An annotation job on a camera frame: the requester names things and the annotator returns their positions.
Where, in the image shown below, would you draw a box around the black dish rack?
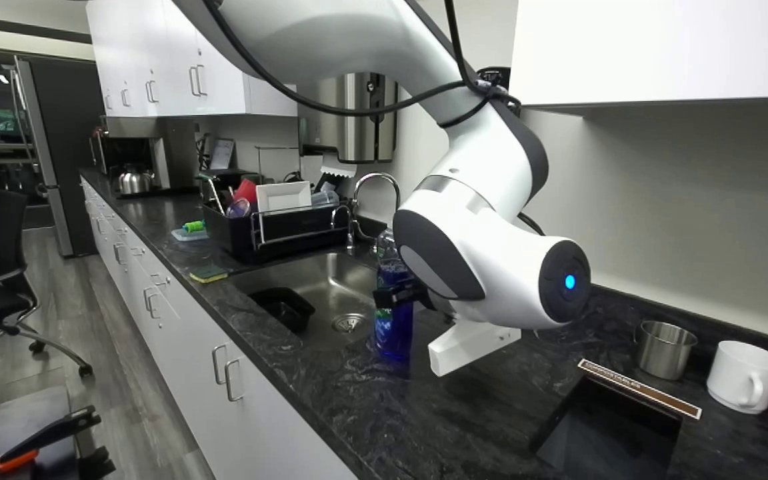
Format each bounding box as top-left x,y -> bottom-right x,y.
198,172 -> 349,264

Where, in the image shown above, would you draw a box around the small steel cup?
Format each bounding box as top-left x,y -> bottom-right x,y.
638,319 -> 698,380

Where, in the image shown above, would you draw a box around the black countertop trash opening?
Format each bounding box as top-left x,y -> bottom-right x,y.
534,356 -> 702,480

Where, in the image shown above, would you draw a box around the green sponge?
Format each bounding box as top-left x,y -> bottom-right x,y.
170,221 -> 208,241

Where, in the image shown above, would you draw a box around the stainless steel sink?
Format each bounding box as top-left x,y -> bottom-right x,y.
234,249 -> 376,333

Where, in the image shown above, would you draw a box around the white lower cabinets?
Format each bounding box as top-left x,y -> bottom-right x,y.
84,181 -> 356,480

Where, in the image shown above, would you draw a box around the white mug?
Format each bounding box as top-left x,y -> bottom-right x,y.
706,341 -> 768,416

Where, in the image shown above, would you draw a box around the black coffee maker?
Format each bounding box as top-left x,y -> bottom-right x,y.
100,129 -> 169,196

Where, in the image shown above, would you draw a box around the blue dish soap bottle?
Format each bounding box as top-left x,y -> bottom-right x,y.
374,228 -> 413,364

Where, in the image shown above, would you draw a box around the white upper cabinet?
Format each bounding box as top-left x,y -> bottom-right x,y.
512,0 -> 768,105

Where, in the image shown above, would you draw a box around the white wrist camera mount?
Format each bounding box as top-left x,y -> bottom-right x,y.
426,319 -> 524,376

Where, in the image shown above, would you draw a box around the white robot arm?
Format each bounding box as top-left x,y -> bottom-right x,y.
173,0 -> 589,327

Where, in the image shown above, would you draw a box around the chrome sink faucet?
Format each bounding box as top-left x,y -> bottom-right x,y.
348,172 -> 402,244

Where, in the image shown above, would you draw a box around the black office chair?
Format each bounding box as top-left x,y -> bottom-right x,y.
0,188 -> 94,380

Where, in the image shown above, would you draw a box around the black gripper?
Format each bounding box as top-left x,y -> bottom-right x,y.
374,279 -> 452,311

